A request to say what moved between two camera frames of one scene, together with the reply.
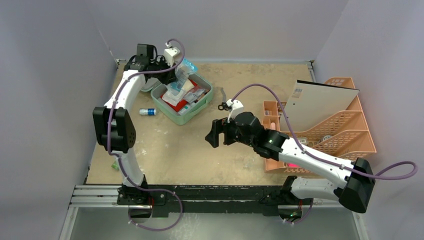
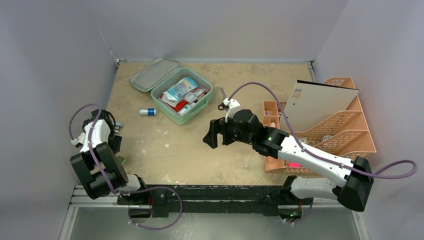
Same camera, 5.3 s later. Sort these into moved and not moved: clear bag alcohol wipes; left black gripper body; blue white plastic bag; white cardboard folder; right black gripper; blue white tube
Moved: left black gripper body; blue white plastic bag
Not moved: blue white tube; white cardboard folder; right black gripper; clear bag alcohol wipes
